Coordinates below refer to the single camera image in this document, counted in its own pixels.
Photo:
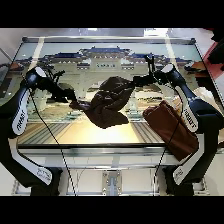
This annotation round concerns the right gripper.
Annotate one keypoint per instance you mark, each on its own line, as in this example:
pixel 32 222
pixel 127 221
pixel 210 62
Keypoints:
pixel 143 81

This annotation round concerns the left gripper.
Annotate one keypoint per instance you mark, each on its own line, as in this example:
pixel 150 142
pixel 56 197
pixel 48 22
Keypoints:
pixel 65 95

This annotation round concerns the dark brown garment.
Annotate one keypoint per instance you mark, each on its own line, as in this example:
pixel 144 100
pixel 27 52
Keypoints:
pixel 110 100

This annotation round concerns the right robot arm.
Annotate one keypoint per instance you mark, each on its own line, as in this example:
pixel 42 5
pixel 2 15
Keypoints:
pixel 196 113

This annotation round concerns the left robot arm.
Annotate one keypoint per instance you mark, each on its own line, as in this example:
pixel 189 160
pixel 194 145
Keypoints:
pixel 20 116

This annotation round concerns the rust brown garment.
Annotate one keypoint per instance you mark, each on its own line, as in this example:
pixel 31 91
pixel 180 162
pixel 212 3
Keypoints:
pixel 171 128

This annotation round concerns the silver frame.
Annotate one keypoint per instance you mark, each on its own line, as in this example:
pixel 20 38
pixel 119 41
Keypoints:
pixel 111 181

